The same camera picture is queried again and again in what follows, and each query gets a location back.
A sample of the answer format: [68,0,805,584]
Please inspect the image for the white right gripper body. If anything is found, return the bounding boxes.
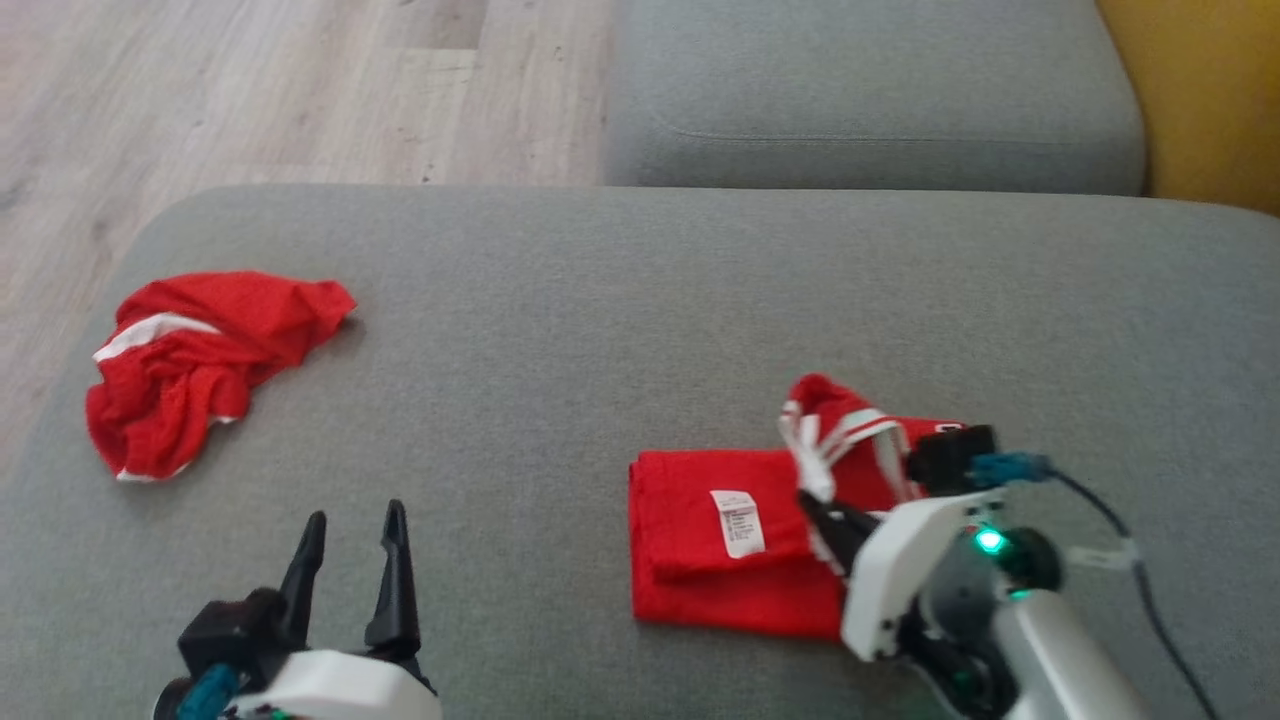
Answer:
[842,494,1002,662]

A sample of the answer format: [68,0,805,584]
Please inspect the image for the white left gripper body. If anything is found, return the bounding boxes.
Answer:
[231,650,444,720]

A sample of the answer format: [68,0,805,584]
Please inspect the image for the large grey sofa seat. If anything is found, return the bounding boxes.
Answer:
[0,184,1280,720]

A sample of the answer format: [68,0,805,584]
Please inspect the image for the white cable label tag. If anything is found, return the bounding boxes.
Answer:
[1064,540,1141,571]

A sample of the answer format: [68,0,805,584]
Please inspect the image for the grey sofa cushion section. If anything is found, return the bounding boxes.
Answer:
[602,0,1147,197]

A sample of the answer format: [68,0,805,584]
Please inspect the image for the red shorts with white stripe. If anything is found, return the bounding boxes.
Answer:
[84,270,359,484]

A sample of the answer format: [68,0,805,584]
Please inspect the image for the yellow sofa section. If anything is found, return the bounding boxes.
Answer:
[1094,0,1280,217]

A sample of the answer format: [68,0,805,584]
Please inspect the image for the red white jersey shirt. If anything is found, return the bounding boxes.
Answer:
[627,373,967,642]

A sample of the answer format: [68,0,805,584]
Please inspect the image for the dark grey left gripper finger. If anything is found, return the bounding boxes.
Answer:
[277,510,329,647]
[363,499,422,662]

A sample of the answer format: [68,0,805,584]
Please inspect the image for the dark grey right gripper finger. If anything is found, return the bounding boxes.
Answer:
[814,497,890,547]
[796,491,870,580]

